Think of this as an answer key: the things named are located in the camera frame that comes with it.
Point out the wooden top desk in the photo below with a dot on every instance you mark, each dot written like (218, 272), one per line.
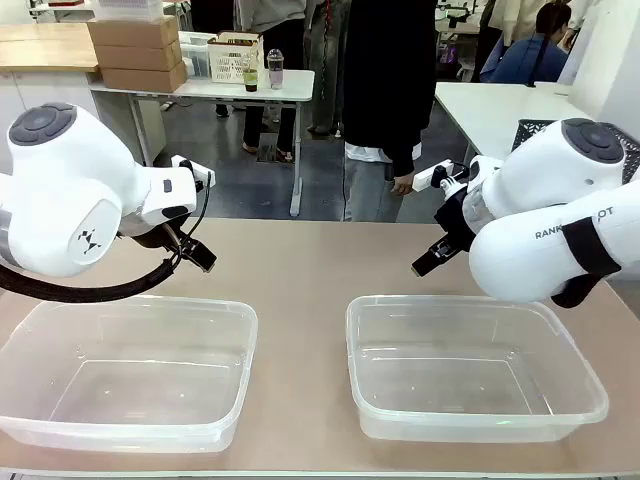
(45, 47)

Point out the standing background person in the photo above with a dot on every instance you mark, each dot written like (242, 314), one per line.
(500, 25)

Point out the white perforated crate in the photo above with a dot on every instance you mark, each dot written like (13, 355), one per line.
(232, 60)

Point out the person's left hand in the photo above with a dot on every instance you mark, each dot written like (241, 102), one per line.
(403, 185)

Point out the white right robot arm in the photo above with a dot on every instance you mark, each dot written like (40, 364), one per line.
(540, 200)

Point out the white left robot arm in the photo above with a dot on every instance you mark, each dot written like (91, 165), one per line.
(75, 190)

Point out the dark woven plastic basket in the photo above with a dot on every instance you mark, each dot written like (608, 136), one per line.
(530, 129)

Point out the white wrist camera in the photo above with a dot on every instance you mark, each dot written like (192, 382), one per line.
(431, 177)
(192, 169)

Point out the brown drink cup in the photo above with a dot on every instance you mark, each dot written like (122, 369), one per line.
(250, 81)

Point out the person's left forearm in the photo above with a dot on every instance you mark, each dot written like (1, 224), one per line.
(412, 140)

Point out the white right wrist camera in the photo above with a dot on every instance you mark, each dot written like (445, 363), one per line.
(431, 177)

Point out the white table with metal legs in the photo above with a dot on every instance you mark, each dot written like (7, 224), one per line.
(210, 90)

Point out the background person in dark trousers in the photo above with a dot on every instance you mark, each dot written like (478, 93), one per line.
(272, 30)

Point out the clear plastic container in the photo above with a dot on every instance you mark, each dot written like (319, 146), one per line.
(475, 370)
(125, 370)

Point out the brown cardboard box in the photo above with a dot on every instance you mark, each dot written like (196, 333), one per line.
(137, 56)
(132, 32)
(142, 79)

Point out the person in black sweater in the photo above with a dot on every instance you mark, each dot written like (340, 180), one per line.
(385, 75)

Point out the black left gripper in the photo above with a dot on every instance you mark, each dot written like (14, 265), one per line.
(152, 236)

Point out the seated person in blue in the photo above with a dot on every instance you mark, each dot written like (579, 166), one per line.
(525, 60)

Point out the background person in grey trousers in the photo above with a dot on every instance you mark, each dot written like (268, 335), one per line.
(325, 60)

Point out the clear cup with dome lid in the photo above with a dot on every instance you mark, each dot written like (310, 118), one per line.
(275, 70)

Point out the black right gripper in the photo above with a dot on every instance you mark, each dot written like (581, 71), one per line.
(457, 217)

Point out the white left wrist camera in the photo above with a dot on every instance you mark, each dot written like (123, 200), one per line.
(192, 169)

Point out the clear plastic storage box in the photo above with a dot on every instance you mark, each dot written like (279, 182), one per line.
(130, 10)

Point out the clear plastic bin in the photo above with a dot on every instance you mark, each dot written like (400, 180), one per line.
(195, 57)

